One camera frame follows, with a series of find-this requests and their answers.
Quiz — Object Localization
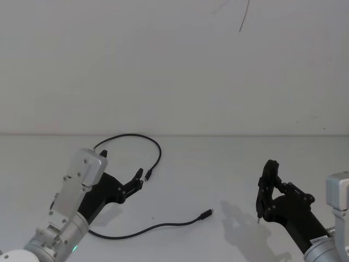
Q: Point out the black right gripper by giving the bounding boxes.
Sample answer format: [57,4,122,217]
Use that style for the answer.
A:
[256,159,330,254]

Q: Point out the thin black cable with plug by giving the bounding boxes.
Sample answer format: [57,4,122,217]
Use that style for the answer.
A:
[87,208,214,241]

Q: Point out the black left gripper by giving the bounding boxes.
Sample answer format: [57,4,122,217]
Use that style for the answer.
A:
[77,149,145,226]

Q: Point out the looping thin black cable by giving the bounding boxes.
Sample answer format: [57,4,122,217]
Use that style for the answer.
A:
[92,133,163,182]

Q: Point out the white table cloth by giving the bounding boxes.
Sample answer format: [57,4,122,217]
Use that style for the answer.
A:
[0,133,349,262]

